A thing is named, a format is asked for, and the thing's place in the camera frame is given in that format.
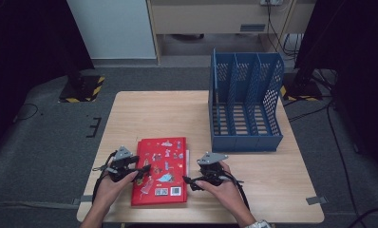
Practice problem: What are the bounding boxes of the beige desk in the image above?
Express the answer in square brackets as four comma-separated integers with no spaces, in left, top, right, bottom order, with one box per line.
[145,0,318,66]

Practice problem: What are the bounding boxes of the person's right hand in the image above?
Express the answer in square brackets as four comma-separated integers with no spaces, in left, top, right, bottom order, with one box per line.
[195,161,246,212]

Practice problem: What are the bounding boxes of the black stand with striped base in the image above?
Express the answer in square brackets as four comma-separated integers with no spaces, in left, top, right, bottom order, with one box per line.
[58,56,105,104]
[280,63,324,103]

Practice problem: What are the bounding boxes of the thin black floor cable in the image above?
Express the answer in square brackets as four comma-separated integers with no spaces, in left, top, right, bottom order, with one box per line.
[14,103,41,123]

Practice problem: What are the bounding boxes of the thick black floor cable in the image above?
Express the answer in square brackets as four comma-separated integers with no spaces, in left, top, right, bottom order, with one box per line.
[348,207,378,228]

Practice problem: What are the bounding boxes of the long black floor cable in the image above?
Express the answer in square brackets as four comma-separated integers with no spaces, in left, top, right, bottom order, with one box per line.
[325,94,362,228]

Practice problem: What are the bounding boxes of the black curtain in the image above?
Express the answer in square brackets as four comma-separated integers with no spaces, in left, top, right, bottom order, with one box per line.
[294,0,378,179]
[0,0,95,165]

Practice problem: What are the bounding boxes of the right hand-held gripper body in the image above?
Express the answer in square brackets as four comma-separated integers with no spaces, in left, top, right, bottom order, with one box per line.
[197,151,233,187]

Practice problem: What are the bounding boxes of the white cabinet panel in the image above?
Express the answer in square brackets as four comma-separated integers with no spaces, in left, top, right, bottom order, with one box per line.
[66,0,157,61]

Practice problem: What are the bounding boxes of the blue plastic file rack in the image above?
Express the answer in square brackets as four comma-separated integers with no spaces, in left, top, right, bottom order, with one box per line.
[208,47,286,154]

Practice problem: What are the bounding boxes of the right hand-held gripper cable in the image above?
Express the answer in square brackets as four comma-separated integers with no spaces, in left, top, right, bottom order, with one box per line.
[230,178,252,213]

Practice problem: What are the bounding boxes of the grey tape piece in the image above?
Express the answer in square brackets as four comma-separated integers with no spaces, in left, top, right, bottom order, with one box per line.
[72,195,94,205]
[305,196,328,206]

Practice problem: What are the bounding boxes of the black floor marking tape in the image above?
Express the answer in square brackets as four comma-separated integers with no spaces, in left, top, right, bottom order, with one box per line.
[85,117,103,139]

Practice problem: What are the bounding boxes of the hanging black cables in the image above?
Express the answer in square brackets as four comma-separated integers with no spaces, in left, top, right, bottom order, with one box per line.
[266,3,303,61]

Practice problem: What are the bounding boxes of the person's left hand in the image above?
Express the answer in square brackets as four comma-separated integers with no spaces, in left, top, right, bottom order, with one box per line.
[95,170,140,208]

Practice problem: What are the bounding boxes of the left hand-held gripper cable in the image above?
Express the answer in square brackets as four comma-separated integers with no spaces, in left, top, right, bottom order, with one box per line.
[91,151,116,204]

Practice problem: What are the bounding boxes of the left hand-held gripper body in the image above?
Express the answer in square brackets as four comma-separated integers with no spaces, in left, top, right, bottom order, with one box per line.
[108,145,141,183]

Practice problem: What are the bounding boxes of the hand-held gripper cable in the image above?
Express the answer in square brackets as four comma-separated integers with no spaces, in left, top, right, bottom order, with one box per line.
[230,178,252,213]
[91,151,116,204]

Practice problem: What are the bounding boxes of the short black floor cable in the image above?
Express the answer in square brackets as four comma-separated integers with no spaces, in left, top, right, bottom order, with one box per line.
[288,104,331,123]

